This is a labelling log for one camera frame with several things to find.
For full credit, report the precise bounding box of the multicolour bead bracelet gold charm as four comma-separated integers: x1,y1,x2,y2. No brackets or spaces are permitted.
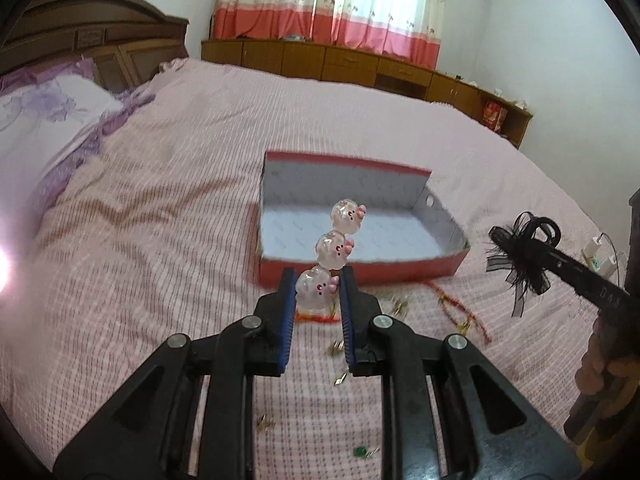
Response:
423,280,491,344

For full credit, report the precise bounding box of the black feather hair clip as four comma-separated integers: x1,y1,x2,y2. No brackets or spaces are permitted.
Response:
486,211,561,318

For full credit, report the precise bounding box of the purple floral pillow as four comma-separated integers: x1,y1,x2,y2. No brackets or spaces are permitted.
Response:
1,58,154,224

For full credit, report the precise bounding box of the red box on shelf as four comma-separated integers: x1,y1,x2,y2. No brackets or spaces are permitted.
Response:
480,100,508,133

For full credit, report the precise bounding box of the right hand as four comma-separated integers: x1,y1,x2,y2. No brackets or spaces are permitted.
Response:
575,318,639,396

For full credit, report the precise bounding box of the dark wooden headboard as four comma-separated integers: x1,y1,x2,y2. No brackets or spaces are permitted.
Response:
1,0,189,92

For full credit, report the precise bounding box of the green bead earring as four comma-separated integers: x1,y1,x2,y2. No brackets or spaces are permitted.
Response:
352,445,378,458

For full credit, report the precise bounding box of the small gold earring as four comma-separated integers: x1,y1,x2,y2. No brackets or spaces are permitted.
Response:
334,370,348,386

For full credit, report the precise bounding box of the pink white curtain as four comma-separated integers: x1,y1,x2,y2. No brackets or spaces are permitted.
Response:
212,0,446,68

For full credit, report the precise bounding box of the pink checked bedspread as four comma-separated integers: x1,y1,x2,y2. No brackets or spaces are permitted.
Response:
1,60,599,466

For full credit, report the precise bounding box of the pink pig bead bracelet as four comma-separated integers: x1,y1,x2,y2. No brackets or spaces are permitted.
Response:
293,198,369,317

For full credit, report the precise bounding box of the red cardboard box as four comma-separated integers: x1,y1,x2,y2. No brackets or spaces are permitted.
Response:
258,151,470,286

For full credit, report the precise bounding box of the long wooden cabinet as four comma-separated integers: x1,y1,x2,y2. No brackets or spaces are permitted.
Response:
201,39,533,148

